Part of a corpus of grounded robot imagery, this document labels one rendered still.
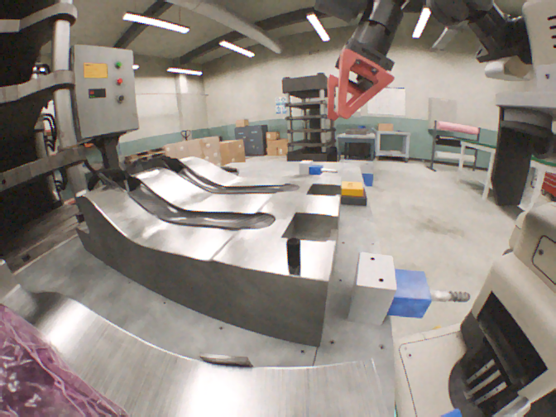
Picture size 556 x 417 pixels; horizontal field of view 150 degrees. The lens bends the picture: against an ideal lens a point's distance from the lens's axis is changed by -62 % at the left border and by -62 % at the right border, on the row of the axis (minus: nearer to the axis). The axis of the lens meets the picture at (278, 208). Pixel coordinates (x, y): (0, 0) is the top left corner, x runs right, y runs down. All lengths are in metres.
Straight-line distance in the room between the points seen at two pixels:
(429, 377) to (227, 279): 0.78
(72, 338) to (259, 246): 0.15
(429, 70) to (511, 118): 6.79
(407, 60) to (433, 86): 1.08
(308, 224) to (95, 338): 0.21
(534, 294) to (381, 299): 0.27
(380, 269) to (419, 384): 0.66
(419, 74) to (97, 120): 6.98
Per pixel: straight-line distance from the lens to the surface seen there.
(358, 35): 0.32
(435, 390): 0.84
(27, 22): 0.98
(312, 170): 0.68
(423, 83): 6.95
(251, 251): 0.15
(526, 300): 0.39
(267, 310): 0.17
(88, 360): 0.15
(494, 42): 0.50
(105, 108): 0.99
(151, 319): 0.26
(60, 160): 0.76
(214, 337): 0.22
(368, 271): 0.19
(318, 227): 0.22
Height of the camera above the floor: 0.98
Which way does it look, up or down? 23 degrees down
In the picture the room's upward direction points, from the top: 4 degrees counter-clockwise
